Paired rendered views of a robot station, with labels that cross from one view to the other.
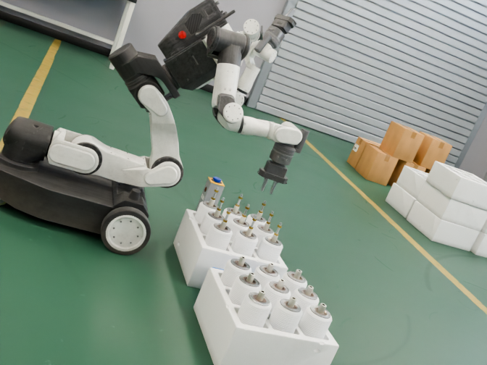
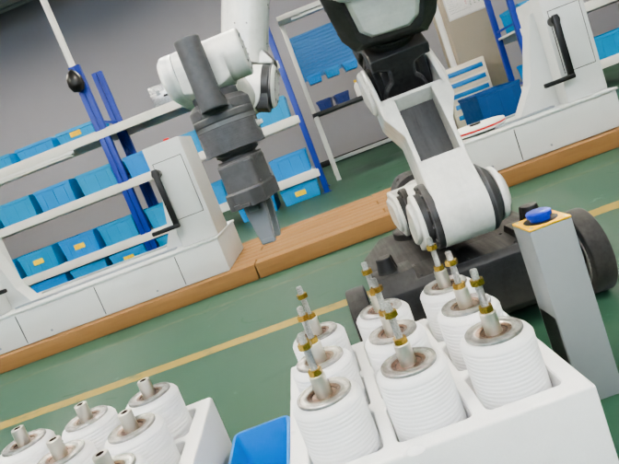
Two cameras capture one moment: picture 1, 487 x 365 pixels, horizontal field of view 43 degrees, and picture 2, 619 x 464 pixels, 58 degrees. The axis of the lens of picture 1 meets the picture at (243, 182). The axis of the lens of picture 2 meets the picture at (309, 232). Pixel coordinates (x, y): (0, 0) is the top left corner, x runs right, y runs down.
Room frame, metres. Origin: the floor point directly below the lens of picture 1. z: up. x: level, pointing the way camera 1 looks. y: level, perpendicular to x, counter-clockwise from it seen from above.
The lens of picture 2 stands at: (2.79, -0.83, 0.57)
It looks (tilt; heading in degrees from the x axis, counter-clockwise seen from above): 9 degrees down; 113
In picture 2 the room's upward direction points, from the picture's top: 21 degrees counter-clockwise
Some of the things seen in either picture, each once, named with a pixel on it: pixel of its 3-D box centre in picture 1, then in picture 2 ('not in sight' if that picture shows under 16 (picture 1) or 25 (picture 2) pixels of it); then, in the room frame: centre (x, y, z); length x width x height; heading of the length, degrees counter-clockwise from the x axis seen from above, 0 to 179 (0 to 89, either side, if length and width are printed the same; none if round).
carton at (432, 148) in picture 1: (429, 151); not in sight; (6.36, -1.65, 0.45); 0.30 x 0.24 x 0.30; 17
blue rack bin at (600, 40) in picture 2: not in sight; (590, 50); (3.55, 5.41, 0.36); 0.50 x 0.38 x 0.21; 110
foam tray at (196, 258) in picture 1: (227, 255); (426, 424); (2.53, -0.06, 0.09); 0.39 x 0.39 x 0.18; 21
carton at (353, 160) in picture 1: (368, 156); not in sight; (6.49, -1.12, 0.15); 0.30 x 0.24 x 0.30; 108
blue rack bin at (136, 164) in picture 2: not in sight; (151, 160); (-0.61, 4.01, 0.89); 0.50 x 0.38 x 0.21; 109
